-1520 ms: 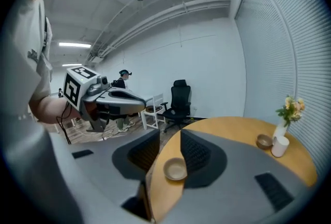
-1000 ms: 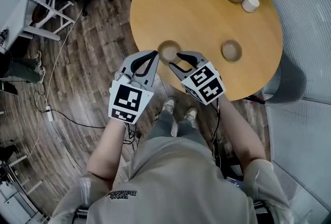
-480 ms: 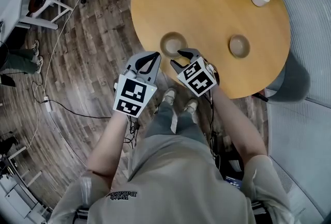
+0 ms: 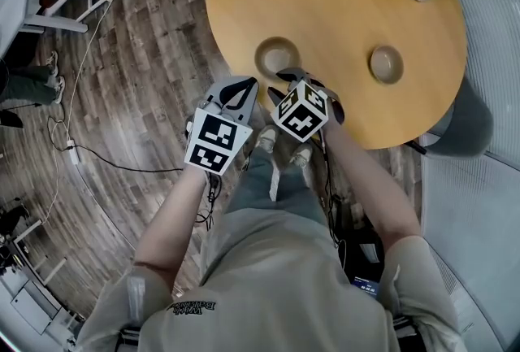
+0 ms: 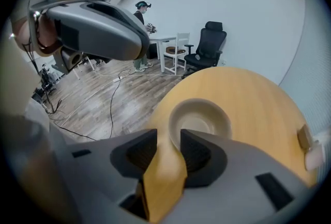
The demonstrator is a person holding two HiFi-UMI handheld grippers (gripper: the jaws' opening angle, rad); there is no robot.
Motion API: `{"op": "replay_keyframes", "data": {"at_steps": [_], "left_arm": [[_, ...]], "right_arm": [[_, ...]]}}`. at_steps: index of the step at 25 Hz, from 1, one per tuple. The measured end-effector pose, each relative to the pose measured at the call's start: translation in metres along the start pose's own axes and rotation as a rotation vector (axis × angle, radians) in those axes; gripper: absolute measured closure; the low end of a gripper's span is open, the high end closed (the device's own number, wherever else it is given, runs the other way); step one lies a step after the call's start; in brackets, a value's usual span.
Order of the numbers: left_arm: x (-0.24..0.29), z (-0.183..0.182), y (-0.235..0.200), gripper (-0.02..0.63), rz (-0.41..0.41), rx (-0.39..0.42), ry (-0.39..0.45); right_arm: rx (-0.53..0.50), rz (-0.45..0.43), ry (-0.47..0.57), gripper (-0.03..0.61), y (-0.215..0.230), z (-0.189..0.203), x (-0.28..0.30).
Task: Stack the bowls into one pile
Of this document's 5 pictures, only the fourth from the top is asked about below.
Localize grey armchair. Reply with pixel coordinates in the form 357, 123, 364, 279
405, 77, 495, 159

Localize hand-held gripper cable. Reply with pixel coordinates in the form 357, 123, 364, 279
193, 173, 223, 232
318, 129, 349, 262

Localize phone with blue screen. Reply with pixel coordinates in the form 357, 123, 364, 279
352, 276, 381, 297

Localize black oval object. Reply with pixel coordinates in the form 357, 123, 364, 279
0, 109, 24, 128

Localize white window blinds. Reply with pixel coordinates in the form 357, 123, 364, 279
422, 0, 520, 164

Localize right hand-held gripper cable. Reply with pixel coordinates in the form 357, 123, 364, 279
318, 129, 349, 262

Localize white floor cable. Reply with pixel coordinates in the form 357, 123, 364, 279
40, 0, 126, 224

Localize person's shoe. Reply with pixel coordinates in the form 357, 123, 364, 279
46, 50, 60, 77
53, 76, 67, 105
290, 142, 314, 168
255, 125, 281, 152

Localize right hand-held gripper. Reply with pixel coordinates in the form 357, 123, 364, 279
266, 66, 346, 142

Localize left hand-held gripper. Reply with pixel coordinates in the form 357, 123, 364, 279
184, 76, 261, 176

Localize person's right shoe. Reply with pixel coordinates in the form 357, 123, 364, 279
290, 142, 314, 168

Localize white shoulder strap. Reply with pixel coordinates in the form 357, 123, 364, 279
126, 275, 146, 321

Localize person's left shoe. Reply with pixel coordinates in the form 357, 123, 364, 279
255, 125, 281, 152

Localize left hand-held gripper cable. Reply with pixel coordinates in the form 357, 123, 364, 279
193, 173, 223, 232

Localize brown ceramic bowl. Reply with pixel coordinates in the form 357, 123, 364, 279
369, 45, 405, 85
253, 36, 301, 79

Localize person's grey t-shirt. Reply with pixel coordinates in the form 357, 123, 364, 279
75, 207, 464, 352

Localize person's right forearm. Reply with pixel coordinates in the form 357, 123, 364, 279
323, 126, 423, 254

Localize black floor cable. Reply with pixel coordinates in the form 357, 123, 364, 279
46, 116, 186, 173

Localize person's left forearm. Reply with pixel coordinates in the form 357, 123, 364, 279
132, 169, 212, 282

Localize person's grey-blue trousers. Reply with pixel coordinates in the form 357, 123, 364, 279
225, 146, 330, 228

